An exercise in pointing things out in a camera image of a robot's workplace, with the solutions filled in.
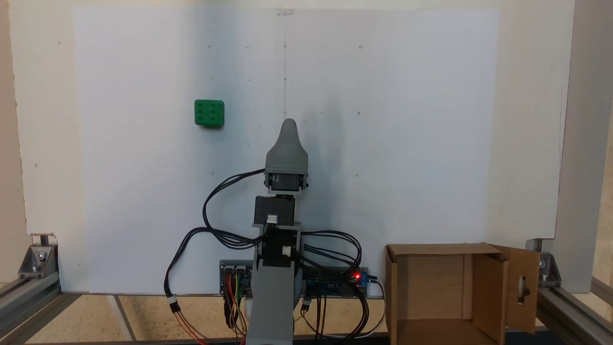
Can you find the brown cardboard box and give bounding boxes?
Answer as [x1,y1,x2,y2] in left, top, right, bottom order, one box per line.
[385,242,542,345]

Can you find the red orange wires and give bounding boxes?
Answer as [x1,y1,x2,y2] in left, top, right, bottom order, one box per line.
[173,309,209,345]

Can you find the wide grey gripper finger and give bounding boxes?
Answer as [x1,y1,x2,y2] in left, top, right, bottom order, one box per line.
[265,118,308,172]

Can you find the green die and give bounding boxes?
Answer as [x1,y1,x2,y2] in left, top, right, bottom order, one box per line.
[194,99,225,127]

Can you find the black cable white connector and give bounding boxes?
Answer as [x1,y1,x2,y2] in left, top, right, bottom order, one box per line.
[164,228,261,313]

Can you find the thin white cable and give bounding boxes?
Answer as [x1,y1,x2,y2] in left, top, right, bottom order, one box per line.
[306,278,386,342]

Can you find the aluminium frame rail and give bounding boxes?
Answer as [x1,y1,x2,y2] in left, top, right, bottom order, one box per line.
[535,276,613,345]
[0,276,81,345]

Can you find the black cable bundle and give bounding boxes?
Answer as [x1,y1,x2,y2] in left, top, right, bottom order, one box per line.
[297,230,370,338]

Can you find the coloured jumper wires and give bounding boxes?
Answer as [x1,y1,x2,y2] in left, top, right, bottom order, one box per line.
[223,271,248,336]

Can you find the blue circuit board red LED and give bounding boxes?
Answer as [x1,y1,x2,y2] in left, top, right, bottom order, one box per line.
[302,266,370,299]

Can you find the metal corner bracket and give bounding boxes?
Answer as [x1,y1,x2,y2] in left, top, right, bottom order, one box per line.
[18,234,59,279]
[526,239,562,288]

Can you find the circuit board with jumper wires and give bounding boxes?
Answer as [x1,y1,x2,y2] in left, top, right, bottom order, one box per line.
[219,260,253,296]

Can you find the large white paper sheet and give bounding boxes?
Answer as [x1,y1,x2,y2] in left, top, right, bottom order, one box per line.
[73,7,501,294]

